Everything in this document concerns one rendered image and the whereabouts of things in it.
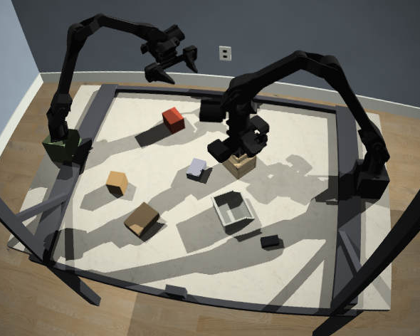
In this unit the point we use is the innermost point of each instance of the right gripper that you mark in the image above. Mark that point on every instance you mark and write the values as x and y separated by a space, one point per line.
221 151

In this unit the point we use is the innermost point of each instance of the tan cardboard cube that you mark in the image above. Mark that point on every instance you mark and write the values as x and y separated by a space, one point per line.
117 183

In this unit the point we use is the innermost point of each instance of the red-orange block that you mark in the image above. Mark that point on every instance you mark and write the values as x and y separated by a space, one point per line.
173 120

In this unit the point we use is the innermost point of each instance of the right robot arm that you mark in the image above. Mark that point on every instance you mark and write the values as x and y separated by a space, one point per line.
245 87

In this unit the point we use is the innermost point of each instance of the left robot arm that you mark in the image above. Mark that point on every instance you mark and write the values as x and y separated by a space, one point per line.
76 38

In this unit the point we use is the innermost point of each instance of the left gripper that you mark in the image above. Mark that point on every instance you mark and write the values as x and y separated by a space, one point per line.
157 73

